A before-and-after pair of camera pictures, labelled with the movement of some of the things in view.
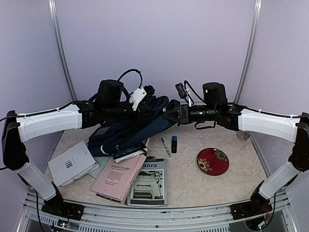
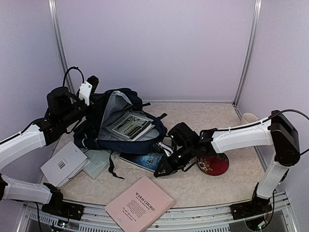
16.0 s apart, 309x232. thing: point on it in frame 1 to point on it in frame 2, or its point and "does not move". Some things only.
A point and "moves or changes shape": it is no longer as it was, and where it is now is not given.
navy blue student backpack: x=129 y=131 moves or changes shape
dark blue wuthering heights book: x=132 y=152 to x=149 y=161
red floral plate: x=213 y=161 does not move
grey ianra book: x=150 y=187 to x=131 y=125
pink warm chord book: x=117 y=179 to x=141 y=206
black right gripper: x=184 y=112 to x=167 y=170
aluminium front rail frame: x=112 y=218 does not move
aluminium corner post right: x=257 y=12 does not move
